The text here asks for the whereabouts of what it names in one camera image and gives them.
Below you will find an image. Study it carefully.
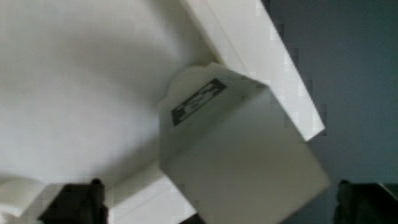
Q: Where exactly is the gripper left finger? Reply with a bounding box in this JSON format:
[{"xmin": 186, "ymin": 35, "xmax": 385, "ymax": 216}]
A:
[{"xmin": 37, "ymin": 179, "xmax": 108, "ymax": 224}]

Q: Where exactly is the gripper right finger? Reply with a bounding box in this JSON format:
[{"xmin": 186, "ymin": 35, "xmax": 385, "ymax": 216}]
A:
[{"xmin": 334, "ymin": 180, "xmax": 398, "ymax": 224}]

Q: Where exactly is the white leg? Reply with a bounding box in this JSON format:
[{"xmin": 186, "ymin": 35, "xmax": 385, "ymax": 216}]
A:
[{"xmin": 160, "ymin": 64, "xmax": 330, "ymax": 224}]

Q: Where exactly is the white square tabletop tray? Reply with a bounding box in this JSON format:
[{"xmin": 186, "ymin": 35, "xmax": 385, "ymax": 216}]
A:
[{"xmin": 0, "ymin": 0, "xmax": 323, "ymax": 224}]

